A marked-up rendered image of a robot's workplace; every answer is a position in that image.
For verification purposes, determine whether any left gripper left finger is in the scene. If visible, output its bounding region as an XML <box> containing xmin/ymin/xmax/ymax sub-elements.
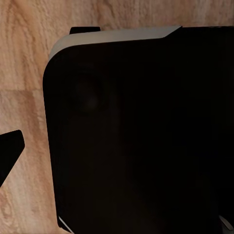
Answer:
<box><xmin>0</xmin><ymin>130</ymin><xmax>25</xmax><ymax>188</ymax></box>

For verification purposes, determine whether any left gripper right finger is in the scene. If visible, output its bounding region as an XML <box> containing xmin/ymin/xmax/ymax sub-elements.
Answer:
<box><xmin>219</xmin><ymin>129</ymin><xmax>234</xmax><ymax>168</ymax></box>

